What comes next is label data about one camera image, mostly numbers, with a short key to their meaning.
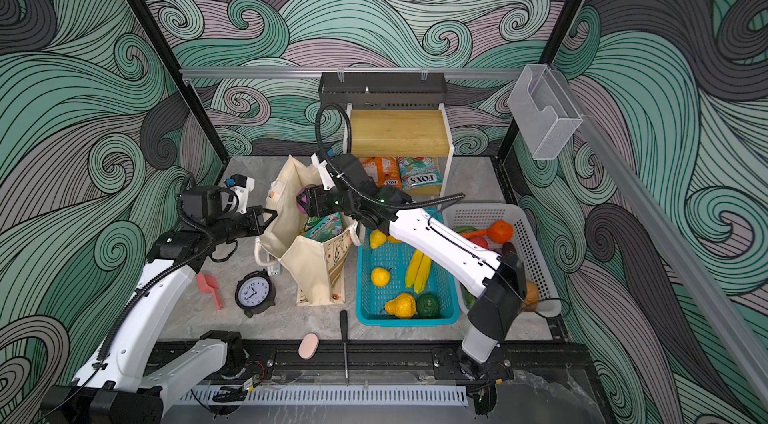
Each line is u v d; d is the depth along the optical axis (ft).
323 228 2.85
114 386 1.21
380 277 2.74
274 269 2.88
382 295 2.80
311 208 2.01
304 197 2.06
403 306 2.51
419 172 2.99
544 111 2.60
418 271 2.86
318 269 2.53
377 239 3.00
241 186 2.15
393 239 2.30
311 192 1.98
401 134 2.68
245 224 2.10
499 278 1.35
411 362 2.44
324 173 2.04
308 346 2.44
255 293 2.73
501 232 3.02
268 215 2.36
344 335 2.54
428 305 2.55
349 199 1.72
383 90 3.12
